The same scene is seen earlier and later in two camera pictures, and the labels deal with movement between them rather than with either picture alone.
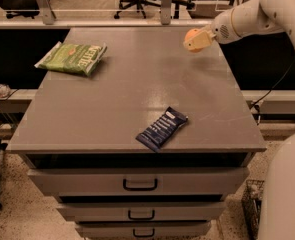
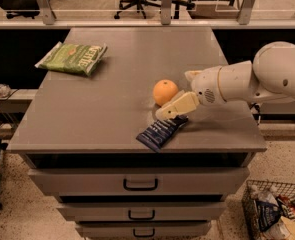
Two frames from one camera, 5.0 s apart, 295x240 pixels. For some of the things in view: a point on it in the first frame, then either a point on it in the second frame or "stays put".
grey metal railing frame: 49,19 stays put
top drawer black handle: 140,188 stays put
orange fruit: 189,34 to 163,91
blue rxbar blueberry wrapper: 163,129 stays put
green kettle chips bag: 74,58 stays put
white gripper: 222,30 to 206,85
